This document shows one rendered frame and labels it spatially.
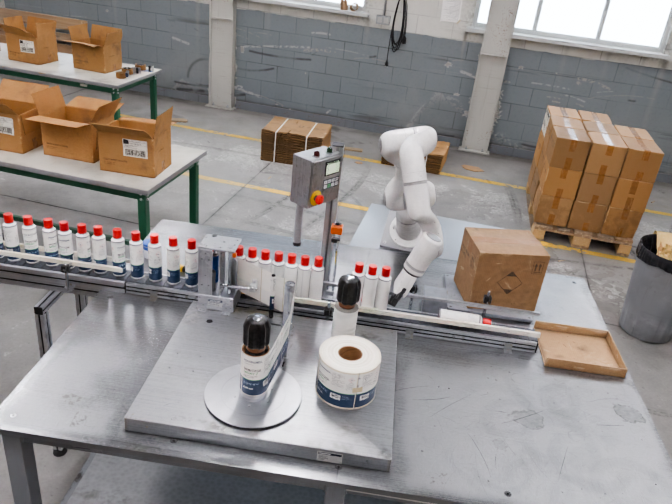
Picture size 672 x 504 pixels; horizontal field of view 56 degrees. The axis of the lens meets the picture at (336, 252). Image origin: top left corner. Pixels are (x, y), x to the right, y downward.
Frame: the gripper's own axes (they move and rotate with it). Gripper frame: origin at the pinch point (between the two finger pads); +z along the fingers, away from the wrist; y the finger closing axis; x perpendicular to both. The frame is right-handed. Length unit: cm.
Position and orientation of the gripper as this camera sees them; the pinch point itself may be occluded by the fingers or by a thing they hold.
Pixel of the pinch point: (393, 300)
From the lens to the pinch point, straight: 252.2
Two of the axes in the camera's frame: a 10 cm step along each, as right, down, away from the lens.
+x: 8.9, 4.3, 1.1
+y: -1.1, 4.5, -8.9
